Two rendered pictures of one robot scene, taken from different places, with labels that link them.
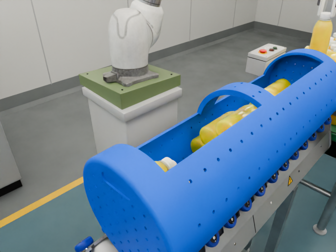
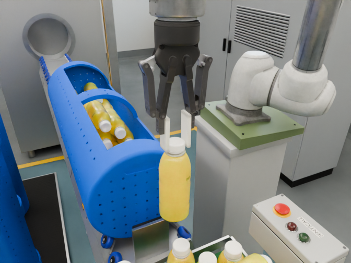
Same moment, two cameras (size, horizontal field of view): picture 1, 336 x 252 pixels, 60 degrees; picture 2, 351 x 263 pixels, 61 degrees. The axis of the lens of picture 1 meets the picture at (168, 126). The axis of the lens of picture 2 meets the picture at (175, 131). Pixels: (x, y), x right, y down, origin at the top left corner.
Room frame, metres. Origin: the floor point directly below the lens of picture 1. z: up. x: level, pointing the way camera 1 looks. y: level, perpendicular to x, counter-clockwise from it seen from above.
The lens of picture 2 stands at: (1.29, -1.05, 1.63)
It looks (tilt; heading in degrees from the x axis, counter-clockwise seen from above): 29 degrees down; 109
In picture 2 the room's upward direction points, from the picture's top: straight up
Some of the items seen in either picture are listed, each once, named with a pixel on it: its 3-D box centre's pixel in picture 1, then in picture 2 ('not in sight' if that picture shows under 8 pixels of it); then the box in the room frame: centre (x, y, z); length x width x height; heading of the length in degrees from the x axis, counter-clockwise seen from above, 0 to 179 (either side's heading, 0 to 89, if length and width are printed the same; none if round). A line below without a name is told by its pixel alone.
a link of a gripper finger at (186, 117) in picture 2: (321, 5); (185, 128); (1.14, -0.57, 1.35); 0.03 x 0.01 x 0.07; 135
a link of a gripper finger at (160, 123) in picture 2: not in sight; (155, 121); (1.10, -0.61, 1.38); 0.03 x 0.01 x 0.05; 45
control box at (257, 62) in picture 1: (266, 59); (293, 239); (1.39, -0.49, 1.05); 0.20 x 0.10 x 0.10; 136
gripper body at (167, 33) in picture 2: not in sight; (176, 47); (1.12, -0.57, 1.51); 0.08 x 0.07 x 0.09; 45
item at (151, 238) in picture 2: not in sight; (150, 238); (1.04, -0.55, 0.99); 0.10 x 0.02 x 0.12; 46
